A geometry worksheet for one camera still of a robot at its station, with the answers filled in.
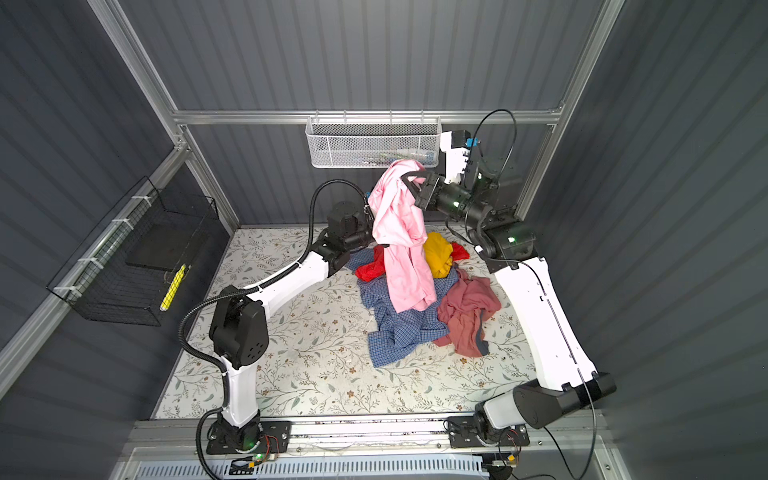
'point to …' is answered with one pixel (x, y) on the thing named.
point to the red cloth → (377, 268)
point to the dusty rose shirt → (461, 307)
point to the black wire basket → (128, 270)
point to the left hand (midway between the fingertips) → (406, 216)
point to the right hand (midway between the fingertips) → (404, 179)
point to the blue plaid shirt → (398, 332)
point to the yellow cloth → (438, 254)
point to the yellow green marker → (177, 279)
